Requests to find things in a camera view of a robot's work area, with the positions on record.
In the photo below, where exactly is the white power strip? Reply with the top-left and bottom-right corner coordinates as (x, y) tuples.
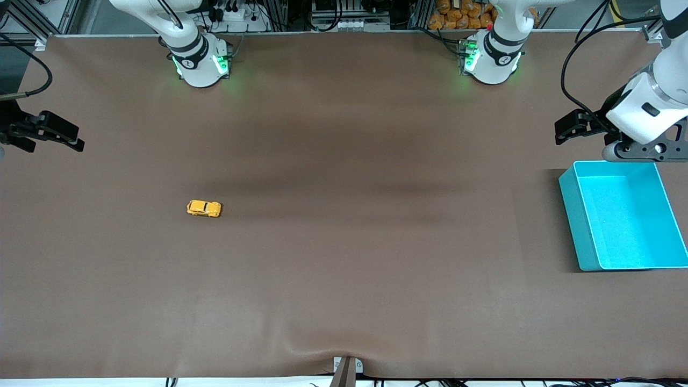
(207, 0), (269, 33)

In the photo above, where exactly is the aluminium frame profile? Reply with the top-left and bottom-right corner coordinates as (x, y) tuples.
(0, 0), (81, 49)

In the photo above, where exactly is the metal table clamp bracket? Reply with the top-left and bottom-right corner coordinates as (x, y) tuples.
(333, 356), (363, 387)

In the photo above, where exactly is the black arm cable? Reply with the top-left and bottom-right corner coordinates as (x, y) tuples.
(561, 16), (662, 132)
(0, 32), (53, 100)

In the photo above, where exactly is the yellow beetle toy car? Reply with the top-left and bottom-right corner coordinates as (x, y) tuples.
(187, 200), (223, 218)

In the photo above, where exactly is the brown table cover mat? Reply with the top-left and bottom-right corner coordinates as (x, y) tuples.
(0, 30), (688, 379)

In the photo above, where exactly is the white connector block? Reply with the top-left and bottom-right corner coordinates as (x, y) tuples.
(312, 19), (390, 32)

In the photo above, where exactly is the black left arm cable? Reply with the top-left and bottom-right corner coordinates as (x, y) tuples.
(561, 16), (662, 132)

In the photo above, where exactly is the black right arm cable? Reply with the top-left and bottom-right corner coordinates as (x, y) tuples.
(0, 32), (53, 100)

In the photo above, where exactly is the turquoise plastic bin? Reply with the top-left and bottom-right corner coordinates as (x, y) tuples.
(558, 160), (688, 272)

